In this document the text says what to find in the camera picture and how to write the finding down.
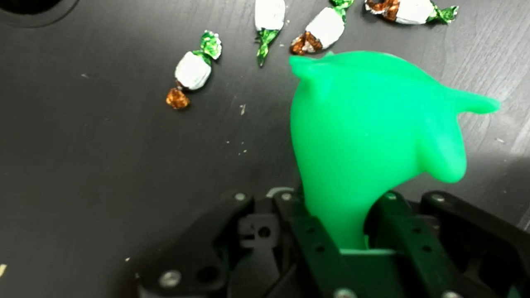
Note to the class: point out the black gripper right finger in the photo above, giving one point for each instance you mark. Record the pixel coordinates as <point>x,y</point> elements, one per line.
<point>422,265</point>

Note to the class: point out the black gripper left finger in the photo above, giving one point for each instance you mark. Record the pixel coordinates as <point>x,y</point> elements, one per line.
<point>304,253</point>

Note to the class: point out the green plush toy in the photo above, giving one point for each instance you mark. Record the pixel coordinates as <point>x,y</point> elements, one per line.
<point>364,123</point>

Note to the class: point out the wrapped candy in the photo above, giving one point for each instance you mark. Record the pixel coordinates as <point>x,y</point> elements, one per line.
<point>268,17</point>
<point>410,12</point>
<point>192,70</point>
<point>324,28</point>

